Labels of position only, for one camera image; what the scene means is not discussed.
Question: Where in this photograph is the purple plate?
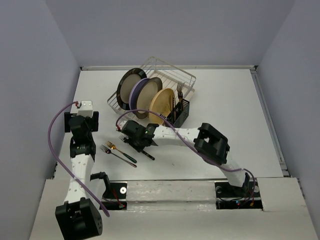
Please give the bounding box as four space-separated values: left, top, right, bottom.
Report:
129 78 150 110

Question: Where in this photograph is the knife dark handle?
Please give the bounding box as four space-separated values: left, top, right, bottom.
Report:
158 113 168 122

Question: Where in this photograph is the yellow plate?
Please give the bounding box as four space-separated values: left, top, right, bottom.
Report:
149 88 174 116

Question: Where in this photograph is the black rimmed plate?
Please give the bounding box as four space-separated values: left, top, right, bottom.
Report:
116 68 147 110

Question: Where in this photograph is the metal wire dish rack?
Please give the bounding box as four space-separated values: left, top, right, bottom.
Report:
106 57 197 135

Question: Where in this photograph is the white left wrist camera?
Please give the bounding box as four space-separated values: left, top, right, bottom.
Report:
75 100 94 118

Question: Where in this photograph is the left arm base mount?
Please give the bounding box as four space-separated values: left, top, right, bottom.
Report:
89 172 128 211

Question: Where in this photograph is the black utensil caddy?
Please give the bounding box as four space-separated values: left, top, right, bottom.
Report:
167 99 190 128

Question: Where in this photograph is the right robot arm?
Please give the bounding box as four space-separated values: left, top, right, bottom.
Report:
119 120 250 196

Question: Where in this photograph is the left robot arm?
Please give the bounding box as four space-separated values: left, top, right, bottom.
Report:
55 111 103 240

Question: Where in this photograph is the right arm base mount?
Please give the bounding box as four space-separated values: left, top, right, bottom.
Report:
214 172 263 210

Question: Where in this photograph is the grey brown plate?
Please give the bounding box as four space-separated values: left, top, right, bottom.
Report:
135 77 163 110

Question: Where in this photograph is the dark fork thin handle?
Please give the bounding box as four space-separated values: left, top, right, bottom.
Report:
100 144 137 168

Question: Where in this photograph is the silver fork perforated handle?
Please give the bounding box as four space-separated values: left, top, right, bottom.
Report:
119 134 155 161

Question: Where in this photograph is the gold fork green handle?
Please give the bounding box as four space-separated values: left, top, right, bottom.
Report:
106 141 137 164

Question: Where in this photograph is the gold knife green handle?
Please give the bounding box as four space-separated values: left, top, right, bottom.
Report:
171 93 176 122

